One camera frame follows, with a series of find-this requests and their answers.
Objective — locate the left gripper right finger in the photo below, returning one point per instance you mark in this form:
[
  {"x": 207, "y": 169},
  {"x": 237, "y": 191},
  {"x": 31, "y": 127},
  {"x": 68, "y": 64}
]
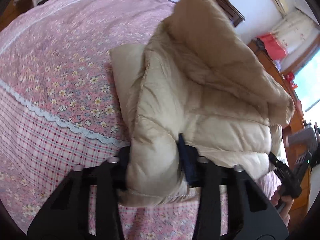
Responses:
[{"x": 250, "y": 213}]

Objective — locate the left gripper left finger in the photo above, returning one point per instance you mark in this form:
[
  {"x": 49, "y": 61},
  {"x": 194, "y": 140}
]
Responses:
[{"x": 65, "y": 213}]

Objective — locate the beige puffer jacket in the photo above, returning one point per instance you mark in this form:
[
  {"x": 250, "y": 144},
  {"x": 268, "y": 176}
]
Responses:
[{"x": 195, "y": 78}]

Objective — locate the wooden drawer cabinet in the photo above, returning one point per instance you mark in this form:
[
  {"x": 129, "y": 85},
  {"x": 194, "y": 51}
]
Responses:
[{"x": 296, "y": 124}]

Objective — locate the red box on cabinet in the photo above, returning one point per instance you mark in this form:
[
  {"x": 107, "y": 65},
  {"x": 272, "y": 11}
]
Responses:
[{"x": 289, "y": 77}]

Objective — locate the pink floral bedspread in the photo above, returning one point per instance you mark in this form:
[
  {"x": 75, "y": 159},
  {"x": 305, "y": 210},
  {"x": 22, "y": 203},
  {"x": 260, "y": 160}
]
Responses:
[{"x": 59, "y": 105}]

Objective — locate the floral red curtain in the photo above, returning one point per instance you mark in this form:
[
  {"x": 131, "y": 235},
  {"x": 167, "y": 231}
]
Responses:
[{"x": 288, "y": 35}]

